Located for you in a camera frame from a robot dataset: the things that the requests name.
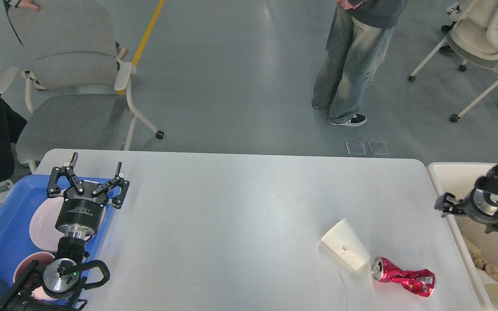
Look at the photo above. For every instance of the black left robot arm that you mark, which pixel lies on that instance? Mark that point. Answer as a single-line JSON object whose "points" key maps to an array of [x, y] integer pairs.
{"points": [[57, 286]]}

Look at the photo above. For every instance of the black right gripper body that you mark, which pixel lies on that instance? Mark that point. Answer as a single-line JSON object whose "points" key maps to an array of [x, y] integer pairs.
{"points": [[481, 206]]}

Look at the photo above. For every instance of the brown paper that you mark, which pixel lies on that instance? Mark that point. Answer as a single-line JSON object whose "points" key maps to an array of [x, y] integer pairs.
{"points": [[479, 261]]}

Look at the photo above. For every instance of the beige plastic bin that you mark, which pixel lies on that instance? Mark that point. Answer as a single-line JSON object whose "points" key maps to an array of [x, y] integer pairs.
{"points": [[458, 178]]}

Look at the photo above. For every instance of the grey office chair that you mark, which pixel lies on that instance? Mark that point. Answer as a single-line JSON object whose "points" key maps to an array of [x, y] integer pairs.
{"points": [[71, 43]]}

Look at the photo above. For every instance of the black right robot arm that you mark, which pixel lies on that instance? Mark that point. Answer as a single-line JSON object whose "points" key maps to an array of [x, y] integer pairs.
{"points": [[487, 182]]}

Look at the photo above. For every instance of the blue plastic tray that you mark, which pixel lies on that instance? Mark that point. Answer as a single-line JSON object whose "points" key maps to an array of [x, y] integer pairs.
{"points": [[16, 248]]}

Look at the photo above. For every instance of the pink plate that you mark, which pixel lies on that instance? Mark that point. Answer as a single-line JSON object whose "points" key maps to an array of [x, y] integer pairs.
{"points": [[42, 226]]}

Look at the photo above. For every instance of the white paper sheet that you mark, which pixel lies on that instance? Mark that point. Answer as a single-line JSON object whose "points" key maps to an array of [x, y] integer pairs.
{"points": [[346, 244]]}

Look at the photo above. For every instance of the red item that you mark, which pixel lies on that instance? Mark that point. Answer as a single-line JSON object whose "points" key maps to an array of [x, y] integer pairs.
{"points": [[418, 282]]}

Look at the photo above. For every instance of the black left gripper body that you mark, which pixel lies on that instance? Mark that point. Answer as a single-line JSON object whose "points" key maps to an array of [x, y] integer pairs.
{"points": [[82, 212]]}

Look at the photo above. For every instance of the white office chair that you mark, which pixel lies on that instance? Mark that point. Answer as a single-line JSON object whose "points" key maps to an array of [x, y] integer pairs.
{"points": [[474, 37]]}

